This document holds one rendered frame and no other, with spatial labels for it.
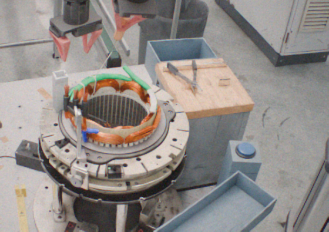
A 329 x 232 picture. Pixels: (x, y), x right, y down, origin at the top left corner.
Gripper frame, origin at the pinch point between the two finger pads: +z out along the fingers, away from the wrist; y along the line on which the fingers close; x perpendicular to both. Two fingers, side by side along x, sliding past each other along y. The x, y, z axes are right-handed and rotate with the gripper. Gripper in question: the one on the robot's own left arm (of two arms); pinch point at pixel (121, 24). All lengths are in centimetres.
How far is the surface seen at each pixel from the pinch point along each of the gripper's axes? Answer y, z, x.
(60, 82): 1.2, 17.6, -8.5
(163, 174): 21.4, 19.7, 10.6
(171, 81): -6.5, 28.5, 21.5
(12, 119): -18, 68, -15
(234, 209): 31.1, 18.2, 23.7
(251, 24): -150, 168, 165
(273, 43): -123, 154, 167
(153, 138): 14.2, 18.0, 9.3
